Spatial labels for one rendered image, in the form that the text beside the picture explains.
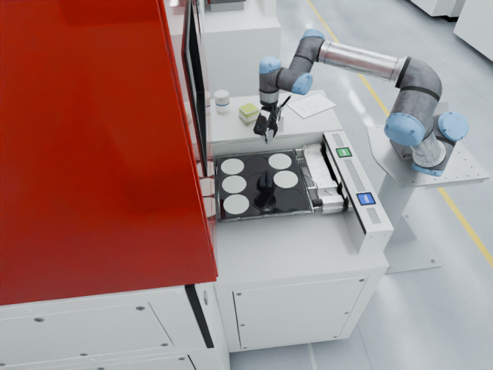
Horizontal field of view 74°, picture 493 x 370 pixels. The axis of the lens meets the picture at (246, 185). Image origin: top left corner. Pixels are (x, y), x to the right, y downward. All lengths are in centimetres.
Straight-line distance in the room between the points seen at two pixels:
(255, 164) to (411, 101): 66
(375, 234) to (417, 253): 122
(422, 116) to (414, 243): 145
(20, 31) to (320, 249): 110
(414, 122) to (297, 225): 56
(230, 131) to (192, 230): 98
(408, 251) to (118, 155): 212
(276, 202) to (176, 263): 69
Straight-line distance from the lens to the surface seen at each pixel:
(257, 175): 138
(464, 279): 244
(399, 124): 108
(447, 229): 264
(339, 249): 128
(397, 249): 237
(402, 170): 164
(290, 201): 129
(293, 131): 151
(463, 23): 524
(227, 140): 146
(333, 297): 142
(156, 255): 64
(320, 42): 121
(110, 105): 41
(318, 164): 148
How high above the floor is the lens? 187
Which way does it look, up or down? 47 degrees down
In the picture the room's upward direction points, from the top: 3 degrees counter-clockwise
